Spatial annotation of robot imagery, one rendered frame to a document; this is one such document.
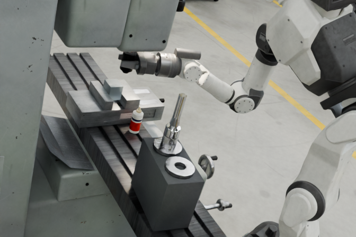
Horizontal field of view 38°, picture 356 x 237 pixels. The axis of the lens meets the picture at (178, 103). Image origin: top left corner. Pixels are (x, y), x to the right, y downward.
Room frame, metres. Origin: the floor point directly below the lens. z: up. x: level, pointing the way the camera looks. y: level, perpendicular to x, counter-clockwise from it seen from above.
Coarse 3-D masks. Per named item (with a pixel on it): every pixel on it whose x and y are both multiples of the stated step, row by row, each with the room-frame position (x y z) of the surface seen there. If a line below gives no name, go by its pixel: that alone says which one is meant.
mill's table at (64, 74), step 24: (48, 72) 1.92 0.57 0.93; (72, 72) 1.93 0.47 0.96; (96, 72) 1.99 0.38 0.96; (72, 120) 1.67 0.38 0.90; (96, 144) 1.48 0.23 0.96; (120, 144) 1.52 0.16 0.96; (120, 168) 1.39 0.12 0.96; (120, 192) 1.31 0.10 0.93; (144, 216) 1.20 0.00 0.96; (192, 216) 1.26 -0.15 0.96
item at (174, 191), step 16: (144, 144) 1.31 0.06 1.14; (160, 144) 1.30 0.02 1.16; (176, 144) 1.33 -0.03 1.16; (144, 160) 1.29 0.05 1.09; (160, 160) 1.24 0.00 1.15; (176, 160) 1.25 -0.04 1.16; (144, 176) 1.26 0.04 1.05; (160, 176) 1.19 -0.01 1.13; (176, 176) 1.18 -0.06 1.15; (192, 176) 1.21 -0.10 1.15; (144, 192) 1.24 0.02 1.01; (160, 192) 1.16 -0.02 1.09; (176, 192) 1.16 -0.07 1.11; (192, 192) 1.19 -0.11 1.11; (144, 208) 1.22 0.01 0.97; (160, 208) 1.14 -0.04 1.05; (176, 208) 1.17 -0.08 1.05; (192, 208) 1.20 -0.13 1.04; (160, 224) 1.15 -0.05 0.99; (176, 224) 1.18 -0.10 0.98
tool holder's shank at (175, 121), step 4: (180, 96) 1.30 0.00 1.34; (184, 96) 1.30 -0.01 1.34; (180, 100) 1.30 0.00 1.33; (184, 100) 1.30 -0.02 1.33; (176, 104) 1.30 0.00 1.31; (180, 104) 1.30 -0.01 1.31; (176, 108) 1.30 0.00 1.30; (180, 108) 1.30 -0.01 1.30; (176, 112) 1.30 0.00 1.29; (180, 112) 1.30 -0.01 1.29; (172, 116) 1.31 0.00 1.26; (176, 116) 1.30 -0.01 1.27; (180, 116) 1.30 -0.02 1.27; (172, 120) 1.30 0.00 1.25; (176, 120) 1.30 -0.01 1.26; (172, 124) 1.30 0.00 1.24; (176, 124) 1.30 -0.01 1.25; (176, 128) 1.30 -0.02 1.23
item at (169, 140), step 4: (164, 132) 1.30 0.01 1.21; (168, 132) 1.29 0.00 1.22; (164, 136) 1.29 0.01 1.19; (168, 136) 1.29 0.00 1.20; (172, 136) 1.29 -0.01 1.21; (176, 136) 1.29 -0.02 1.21; (164, 140) 1.29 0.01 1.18; (168, 140) 1.29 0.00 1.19; (172, 140) 1.29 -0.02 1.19; (176, 140) 1.30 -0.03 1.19; (164, 144) 1.29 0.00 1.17; (168, 144) 1.29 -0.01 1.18; (172, 144) 1.29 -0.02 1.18; (168, 148) 1.29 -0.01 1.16; (172, 148) 1.29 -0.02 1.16
